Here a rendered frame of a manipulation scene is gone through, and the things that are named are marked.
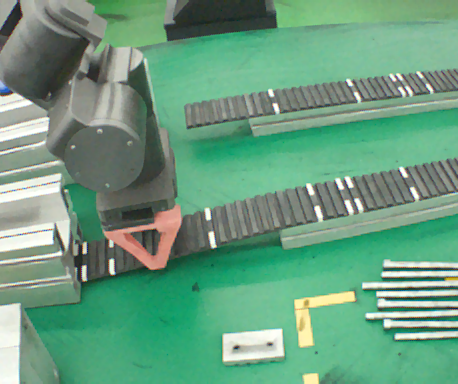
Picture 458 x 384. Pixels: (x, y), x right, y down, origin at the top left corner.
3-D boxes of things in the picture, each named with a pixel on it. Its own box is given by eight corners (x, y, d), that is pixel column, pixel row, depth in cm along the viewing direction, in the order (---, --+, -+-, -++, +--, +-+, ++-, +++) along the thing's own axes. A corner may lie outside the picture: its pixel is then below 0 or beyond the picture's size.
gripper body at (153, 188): (101, 227, 52) (78, 157, 47) (104, 156, 60) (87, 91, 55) (177, 214, 52) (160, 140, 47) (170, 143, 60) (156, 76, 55)
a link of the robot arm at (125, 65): (142, 31, 49) (77, 45, 50) (137, 69, 44) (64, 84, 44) (156, 100, 54) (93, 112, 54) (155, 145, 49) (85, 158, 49)
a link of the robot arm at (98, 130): (58, -16, 45) (6, 63, 49) (26, 44, 36) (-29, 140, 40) (176, 53, 50) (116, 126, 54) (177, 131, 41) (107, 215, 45)
